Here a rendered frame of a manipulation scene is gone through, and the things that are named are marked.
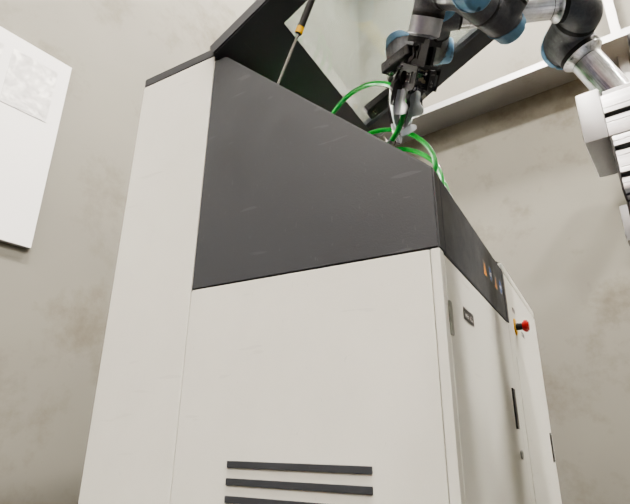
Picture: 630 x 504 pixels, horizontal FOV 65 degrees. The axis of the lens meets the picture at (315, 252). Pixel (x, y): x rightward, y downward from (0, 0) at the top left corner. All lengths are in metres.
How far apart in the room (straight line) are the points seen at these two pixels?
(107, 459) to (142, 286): 0.40
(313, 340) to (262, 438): 0.20
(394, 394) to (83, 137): 2.34
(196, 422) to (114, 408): 0.26
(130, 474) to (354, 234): 0.70
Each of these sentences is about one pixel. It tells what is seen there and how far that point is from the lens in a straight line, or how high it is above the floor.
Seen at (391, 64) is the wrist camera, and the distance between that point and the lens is 1.33.
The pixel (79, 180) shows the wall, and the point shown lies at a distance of 2.79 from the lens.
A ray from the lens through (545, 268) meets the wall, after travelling 4.03.
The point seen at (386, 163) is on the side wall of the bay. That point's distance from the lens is 1.00.
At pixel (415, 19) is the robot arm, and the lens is 1.27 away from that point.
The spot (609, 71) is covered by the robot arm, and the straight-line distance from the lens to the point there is 1.65.
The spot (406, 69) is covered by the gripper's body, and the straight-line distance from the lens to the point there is 1.27.
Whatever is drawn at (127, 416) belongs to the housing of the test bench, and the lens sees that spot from 1.25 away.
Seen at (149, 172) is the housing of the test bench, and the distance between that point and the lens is 1.45.
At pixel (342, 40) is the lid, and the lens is 1.66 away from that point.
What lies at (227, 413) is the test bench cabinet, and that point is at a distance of 1.04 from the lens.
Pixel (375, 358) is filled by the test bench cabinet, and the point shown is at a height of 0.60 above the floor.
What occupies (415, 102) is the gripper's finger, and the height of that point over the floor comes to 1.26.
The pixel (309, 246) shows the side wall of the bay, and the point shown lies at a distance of 1.01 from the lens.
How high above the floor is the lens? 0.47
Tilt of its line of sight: 21 degrees up
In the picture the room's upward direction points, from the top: 1 degrees clockwise
